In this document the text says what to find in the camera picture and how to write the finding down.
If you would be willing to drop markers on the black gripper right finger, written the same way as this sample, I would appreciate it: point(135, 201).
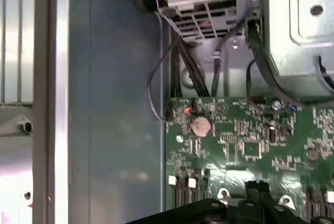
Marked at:
point(264, 200)

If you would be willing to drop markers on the round coin battery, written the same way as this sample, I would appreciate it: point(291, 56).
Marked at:
point(201, 126)

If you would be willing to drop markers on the black RAM slot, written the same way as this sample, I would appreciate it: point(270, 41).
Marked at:
point(180, 192)
point(199, 192)
point(315, 205)

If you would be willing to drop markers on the grey metal PC case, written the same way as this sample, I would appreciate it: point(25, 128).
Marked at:
point(112, 104)

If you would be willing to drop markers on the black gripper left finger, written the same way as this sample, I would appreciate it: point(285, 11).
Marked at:
point(198, 213)

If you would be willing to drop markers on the green motherboard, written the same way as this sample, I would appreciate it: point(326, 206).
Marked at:
point(235, 156)

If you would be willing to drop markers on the metal disk bay cage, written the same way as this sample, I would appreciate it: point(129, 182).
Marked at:
point(300, 12)

